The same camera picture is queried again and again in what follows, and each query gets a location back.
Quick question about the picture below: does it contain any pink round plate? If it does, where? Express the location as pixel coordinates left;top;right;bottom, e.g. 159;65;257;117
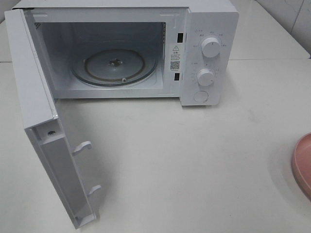
291;133;311;200

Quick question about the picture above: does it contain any glass microwave turntable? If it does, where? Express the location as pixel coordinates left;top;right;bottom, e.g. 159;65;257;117
71;41;158;87

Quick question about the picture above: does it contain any round white door button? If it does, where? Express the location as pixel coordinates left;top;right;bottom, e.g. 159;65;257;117
194;91;208;102

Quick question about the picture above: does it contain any white microwave knob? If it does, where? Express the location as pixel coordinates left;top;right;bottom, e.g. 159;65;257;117
197;68;215;86
201;35;221;58

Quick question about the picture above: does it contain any white warning label sticker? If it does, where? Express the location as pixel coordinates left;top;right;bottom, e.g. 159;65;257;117
169;43;184;71

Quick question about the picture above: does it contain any white microwave door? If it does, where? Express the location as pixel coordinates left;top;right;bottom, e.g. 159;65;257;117
5;9;96;228

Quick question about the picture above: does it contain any white microwave oven body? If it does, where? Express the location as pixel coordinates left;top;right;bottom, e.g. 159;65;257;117
11;0;239;106

